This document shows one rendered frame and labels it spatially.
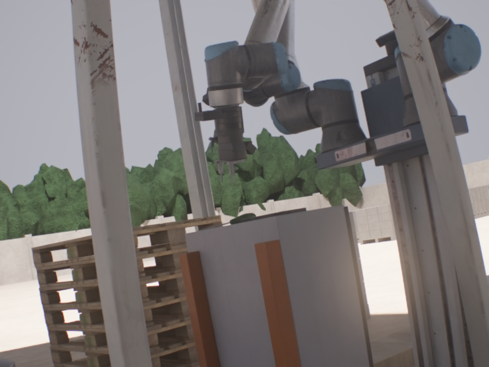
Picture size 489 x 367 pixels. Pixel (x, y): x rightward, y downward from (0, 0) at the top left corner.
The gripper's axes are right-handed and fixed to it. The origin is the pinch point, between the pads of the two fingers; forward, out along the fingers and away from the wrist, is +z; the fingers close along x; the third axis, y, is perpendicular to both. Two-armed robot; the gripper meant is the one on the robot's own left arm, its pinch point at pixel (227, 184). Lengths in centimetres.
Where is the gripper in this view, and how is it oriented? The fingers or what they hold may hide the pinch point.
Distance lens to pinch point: 168.9
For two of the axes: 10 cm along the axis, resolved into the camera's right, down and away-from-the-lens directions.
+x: -6.0, -0.6, 8.0
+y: 8.0, -1.8, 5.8
